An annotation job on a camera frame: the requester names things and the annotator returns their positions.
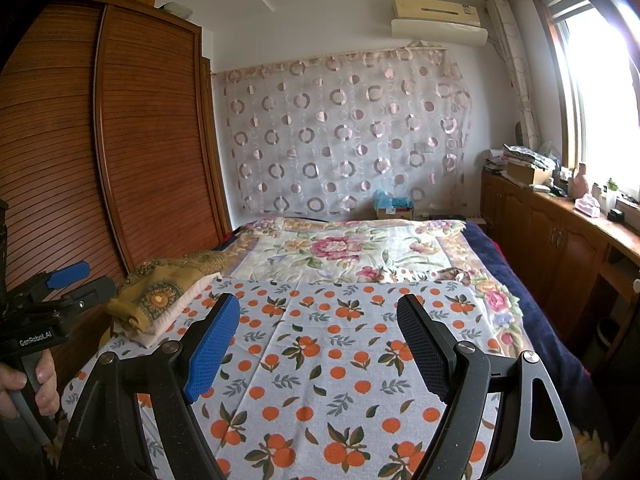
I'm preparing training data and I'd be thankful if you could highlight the wooden wardrobe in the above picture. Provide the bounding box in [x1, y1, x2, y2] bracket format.
[0, 0, 234, 402]

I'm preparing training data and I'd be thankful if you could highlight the pink bottle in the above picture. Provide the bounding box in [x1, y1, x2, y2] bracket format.
[570, 162, 591, 199]

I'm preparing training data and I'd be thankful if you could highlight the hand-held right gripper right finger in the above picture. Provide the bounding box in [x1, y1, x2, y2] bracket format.
[396, 293, 583, 480]

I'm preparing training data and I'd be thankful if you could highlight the white box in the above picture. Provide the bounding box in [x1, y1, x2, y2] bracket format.
[616, 197, 640, 231]

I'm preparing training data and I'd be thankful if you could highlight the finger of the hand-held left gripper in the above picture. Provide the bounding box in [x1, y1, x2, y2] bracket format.
[64, 276, 117, 314]
[42, 261, 91, 291]

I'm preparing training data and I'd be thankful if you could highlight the brown patterned shirt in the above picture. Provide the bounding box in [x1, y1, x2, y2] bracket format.
[107, 252, 236, 334]

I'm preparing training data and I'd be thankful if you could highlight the person's left hand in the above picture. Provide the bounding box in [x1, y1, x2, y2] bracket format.
[0, 347, 60, 419]

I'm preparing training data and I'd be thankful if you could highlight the patterned window curtain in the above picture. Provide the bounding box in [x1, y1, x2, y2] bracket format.
[487, 0, 542, 149]

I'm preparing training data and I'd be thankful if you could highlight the circle patterned sheer curtain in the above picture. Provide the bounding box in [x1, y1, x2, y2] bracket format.
[214, 46, 474, 219]

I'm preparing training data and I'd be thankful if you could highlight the blue topped cardboard box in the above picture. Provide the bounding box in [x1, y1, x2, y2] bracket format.
[374, 190, 416, 220]

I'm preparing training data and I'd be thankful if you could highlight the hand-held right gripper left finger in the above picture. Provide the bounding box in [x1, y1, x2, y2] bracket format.
[55, 292, 242, 480]

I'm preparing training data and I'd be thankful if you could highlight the wooden side cabinet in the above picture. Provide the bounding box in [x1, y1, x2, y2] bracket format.
[481, 170, 640, 362]

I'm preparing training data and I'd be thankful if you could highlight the floral blanket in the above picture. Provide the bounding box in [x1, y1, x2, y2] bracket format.
[220, 216, 527, 357]

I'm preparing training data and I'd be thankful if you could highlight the brown cardboard box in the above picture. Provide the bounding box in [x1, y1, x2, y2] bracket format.
[506, 162, 554, 186]

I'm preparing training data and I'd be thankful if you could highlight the orange fruit print garment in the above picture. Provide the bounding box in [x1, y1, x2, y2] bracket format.
[60, 277, 507, 480]

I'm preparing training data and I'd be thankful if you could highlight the window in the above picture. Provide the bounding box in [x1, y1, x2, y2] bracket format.
[532, 0, 640, 202]

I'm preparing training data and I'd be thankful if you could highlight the wall air conditioner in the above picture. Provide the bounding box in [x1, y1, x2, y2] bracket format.
[391, 0, 489, 47]

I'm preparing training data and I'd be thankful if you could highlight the navy blue blanket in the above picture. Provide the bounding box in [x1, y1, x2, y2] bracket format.
[462, 220, 597, 432]

